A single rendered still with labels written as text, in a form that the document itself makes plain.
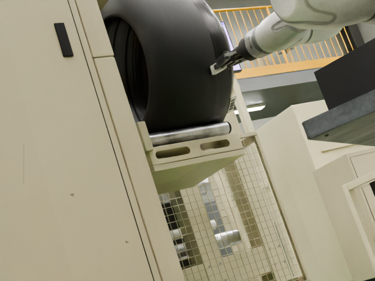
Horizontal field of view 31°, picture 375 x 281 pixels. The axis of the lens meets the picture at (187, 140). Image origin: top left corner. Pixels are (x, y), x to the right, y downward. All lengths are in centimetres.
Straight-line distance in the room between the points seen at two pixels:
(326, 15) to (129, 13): 98
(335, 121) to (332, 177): 535
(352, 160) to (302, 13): 517
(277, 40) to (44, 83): 80
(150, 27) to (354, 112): 100
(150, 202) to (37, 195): 23
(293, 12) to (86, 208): 58
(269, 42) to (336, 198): 491
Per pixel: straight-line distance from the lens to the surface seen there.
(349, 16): 149
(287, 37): 189
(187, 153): 217
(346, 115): 138
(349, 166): 653
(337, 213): 679
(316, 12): 144
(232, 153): 224
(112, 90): 138
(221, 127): 229
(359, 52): 145
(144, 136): 208
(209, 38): 225
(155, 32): 219
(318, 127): 140
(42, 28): 138
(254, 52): 199
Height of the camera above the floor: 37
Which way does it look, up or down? 13 degrees up
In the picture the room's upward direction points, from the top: 19 degrees counter-clockwise
